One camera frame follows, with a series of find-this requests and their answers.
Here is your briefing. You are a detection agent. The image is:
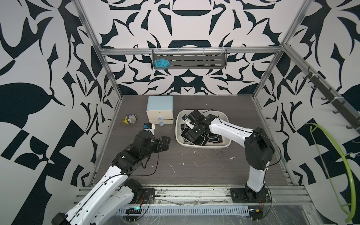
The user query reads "white ventilated cable duct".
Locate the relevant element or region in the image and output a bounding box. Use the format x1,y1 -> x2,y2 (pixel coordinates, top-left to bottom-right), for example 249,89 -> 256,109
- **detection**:
115,206 -> 250,217

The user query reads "right controller board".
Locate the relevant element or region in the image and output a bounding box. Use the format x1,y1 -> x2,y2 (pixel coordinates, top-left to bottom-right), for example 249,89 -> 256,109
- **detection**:
249,209 -> 263,221

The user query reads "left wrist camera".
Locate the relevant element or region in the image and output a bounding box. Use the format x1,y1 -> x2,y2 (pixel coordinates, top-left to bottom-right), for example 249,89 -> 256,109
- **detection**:
143,123 -> 155,135

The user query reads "dark hook rail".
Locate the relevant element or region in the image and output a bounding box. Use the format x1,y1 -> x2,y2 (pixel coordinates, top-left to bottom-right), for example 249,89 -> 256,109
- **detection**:
303,66 -> 360,133

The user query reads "teal crumpled cloth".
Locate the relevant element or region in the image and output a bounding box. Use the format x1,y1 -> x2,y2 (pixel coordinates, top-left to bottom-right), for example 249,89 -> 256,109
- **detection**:
154,58 -> 170,69

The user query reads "black phone pink case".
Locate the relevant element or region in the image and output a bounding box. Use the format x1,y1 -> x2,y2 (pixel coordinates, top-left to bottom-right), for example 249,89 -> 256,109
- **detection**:
207,133 -> 223,143

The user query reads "green hose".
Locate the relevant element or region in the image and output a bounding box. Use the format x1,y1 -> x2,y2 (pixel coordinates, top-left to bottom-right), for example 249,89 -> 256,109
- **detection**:
306,122 -> 357,223

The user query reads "white plastic storage tub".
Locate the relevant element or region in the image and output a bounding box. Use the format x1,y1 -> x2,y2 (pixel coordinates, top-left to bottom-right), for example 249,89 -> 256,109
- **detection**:
175,109 -> 232,149

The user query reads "light blue drawer box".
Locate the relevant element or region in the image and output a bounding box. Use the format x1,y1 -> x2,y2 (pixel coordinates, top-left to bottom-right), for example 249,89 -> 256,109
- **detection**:
146,95 -> 174,126

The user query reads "left controller board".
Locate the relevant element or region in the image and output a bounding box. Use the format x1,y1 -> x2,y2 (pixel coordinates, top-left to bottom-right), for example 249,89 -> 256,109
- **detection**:
125,206 -> 142,215

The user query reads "controller board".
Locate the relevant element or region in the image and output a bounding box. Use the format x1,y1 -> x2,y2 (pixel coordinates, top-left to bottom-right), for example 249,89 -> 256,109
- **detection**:
125,206 -> 142,215
249,209 -> 263,221

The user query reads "grey slotted wall shelf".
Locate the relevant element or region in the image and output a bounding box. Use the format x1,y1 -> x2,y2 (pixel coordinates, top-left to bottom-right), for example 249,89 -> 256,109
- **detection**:
152,49 -> 227,70

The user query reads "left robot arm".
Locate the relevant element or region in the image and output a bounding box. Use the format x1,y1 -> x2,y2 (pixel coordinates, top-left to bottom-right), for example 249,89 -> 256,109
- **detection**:
51,130 -> 171,225

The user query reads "small plush toy keychain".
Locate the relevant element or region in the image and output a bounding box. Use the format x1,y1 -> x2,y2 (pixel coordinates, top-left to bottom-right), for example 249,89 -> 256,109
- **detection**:
121,114 -> 137,125

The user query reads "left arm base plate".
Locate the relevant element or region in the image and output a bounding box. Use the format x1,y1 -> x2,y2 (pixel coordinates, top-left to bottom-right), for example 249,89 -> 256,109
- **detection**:
131,188 -> 156,204

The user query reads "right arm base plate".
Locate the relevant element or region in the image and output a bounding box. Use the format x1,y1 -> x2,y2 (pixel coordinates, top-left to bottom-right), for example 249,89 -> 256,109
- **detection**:
230,186 -> 271,203

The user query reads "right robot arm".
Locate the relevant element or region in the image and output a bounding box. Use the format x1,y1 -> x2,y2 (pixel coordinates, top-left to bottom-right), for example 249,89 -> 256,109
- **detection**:
181,110 -> 275,195

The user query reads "black phone white case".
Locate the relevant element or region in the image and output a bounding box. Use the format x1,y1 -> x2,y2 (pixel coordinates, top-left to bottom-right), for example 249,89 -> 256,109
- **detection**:
181,127 -> 209,146

